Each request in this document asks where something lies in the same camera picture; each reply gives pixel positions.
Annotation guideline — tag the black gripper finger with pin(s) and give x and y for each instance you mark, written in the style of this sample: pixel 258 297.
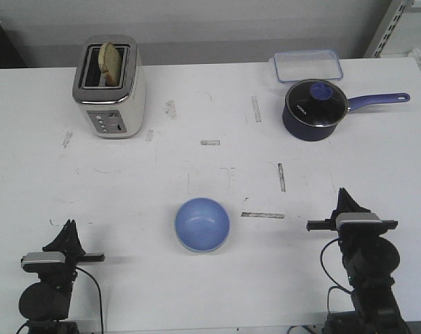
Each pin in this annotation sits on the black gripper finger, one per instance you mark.
pixel 350 205
pixel 62 240
pixel 76 244
pixel 341 203

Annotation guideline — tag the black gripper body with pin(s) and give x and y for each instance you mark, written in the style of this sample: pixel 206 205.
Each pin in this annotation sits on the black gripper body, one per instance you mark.
pixel 353 231
pixel 71 261

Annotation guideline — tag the blue bowl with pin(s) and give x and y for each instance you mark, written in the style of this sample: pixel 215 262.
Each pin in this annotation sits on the blue bowl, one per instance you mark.
pixel 202 225

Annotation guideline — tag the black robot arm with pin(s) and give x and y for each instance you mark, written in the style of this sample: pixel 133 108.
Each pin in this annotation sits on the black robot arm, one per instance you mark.
pixel 369 261
pixel 45 305

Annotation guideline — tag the glass pot lid blue knob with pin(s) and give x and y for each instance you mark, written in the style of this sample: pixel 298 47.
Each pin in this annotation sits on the glass pot lid blue knob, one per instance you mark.
pixel 317 103

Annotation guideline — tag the clear plastic container blue rim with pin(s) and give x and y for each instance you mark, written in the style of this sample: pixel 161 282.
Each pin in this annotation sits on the clear plastic container blue rim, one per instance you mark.
pixel 293 66

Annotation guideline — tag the cream and silver toaster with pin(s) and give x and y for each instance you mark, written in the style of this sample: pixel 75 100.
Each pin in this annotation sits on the cream and silver toaster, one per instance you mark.
pixel 111 112

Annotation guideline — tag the toast slice in toaster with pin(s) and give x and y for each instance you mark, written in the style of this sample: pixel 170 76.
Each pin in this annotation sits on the toast slice in toaster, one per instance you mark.
pixel 109 62

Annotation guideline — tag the metal shelf upright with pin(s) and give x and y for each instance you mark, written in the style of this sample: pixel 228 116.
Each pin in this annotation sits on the metal shelf upright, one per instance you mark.
pixel 392 38

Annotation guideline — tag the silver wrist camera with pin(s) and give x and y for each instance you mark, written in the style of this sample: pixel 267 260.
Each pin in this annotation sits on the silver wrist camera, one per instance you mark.
pixel 356 218
pixel 42 258

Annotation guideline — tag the blue saucepan with handle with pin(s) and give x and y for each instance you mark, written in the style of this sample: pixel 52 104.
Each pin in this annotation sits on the blue saucepan with handle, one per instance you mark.
pixel 309 133

